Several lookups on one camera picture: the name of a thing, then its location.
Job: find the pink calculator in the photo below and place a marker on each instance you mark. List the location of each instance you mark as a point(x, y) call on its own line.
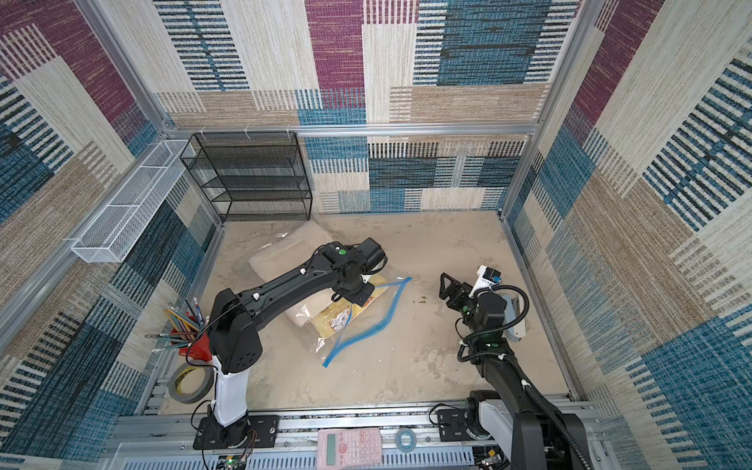
point(348, 448)

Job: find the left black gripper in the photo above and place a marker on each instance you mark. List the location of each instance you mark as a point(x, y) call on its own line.
point(361, 302)

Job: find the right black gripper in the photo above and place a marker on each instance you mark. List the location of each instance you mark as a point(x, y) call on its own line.
point(458, 294)

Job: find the black wire mesh shelf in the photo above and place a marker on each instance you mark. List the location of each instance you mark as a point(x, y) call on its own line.
point(250, 176)

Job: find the light blue tape roll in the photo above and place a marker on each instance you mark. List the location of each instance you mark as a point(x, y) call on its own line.
point(405, 440)

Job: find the white wire mesh basket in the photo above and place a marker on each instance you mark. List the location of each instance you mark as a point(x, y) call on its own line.
point(117, 227)

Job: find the yellow cartoon print blanket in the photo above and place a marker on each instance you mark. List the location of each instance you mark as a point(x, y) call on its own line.
point(338, 315)

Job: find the grey tape roll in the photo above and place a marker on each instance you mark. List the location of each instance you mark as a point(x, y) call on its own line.
point(191, 383)

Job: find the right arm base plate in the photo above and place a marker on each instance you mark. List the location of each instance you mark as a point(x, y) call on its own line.
point(452, 424)

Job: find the red pencil cup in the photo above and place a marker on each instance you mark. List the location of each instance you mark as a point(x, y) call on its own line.
point(184, 333)

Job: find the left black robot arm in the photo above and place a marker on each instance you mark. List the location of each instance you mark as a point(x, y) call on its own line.
point(237, 318)

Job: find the clear vacuum bag blue zipper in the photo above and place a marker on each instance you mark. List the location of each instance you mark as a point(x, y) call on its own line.
point(371, 322)

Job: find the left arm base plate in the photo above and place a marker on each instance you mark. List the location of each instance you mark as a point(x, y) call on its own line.
point(252, 431)

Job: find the cream fleece blanket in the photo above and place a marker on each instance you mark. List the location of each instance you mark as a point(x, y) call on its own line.
point(284, 254)

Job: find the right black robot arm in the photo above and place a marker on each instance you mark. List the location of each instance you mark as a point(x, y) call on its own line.
point(531, 432)

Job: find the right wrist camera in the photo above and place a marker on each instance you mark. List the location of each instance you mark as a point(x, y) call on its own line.
point(487, 277)

